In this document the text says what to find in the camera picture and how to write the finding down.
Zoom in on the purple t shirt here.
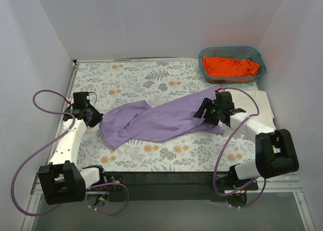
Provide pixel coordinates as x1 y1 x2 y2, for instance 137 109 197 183
99 87 225 149

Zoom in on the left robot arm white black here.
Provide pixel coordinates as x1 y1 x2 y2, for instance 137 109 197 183
38 92 107 205

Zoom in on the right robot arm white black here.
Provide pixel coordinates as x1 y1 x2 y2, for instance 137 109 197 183
194 89 299 190

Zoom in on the folded white t shirt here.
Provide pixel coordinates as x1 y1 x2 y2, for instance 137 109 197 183
228 89 275 128

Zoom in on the orange t shirt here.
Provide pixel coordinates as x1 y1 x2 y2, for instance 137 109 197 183
202 56 260 77

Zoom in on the teal plastic basket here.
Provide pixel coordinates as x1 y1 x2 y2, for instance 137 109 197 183
198 46 266 84

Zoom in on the floral table cloth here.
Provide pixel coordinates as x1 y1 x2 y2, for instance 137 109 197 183
71 60 255 171

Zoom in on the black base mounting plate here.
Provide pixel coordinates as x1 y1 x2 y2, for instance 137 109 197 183
90 171 248 202

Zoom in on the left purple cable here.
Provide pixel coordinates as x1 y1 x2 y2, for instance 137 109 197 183
10 89 130 217

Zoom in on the aluminium frame rail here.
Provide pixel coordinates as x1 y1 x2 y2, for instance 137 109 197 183
22 174 314 230

